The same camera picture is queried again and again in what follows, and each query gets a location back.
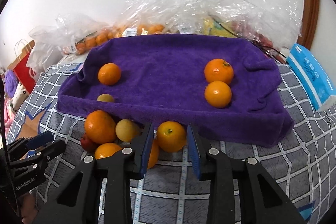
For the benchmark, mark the blue tissue pack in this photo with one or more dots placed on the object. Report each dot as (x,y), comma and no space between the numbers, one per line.
(309,71)

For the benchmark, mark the grey checked star blanket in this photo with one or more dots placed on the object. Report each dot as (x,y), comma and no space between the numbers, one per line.
(173,187)

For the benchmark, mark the white plastic bag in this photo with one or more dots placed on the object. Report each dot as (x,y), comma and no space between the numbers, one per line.
(42,50)

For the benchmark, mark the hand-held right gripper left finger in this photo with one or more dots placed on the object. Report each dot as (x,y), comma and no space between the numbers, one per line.
(147,150)

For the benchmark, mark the brown paper bag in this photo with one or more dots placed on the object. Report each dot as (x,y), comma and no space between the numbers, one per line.
(26,47)

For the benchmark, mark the purple towel-lined tray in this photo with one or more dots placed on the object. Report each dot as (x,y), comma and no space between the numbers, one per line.
(162,69)

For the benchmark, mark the person's left hand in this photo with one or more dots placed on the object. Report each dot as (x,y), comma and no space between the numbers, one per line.
(26,205)

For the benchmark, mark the brown wooden door frame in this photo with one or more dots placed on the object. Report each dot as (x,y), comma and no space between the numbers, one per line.
(311,3)

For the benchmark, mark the clear bag of oranges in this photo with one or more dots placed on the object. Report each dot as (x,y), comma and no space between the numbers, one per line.
(92,40)
(152,28)

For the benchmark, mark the small yellow fruit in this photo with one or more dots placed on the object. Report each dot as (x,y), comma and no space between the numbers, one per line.
(105,98)
(127,130)

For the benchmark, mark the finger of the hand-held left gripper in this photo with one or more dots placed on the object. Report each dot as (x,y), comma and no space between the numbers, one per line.
(39,138)
(56,146)

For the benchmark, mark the small red fruit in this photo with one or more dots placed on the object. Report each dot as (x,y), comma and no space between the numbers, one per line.
(88,142)

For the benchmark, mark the white floral cloth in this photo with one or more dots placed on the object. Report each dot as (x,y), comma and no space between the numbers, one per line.
(21,92)

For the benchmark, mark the clear bag of red fruit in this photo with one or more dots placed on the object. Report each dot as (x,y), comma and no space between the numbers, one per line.
(260,37)

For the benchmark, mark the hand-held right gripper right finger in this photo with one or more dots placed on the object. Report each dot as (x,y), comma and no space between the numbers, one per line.
(194,153)

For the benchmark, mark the red paper bag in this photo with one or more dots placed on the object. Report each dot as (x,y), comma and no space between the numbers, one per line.
(25,69)

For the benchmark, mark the purple plush toy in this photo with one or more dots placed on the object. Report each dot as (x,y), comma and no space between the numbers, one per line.
(10,82)

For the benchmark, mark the orange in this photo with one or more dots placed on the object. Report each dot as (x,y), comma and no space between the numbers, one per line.
(99,126)
(218,94)
(171,136)
(107,150)
(218,71)
(109,74)
(153,153)

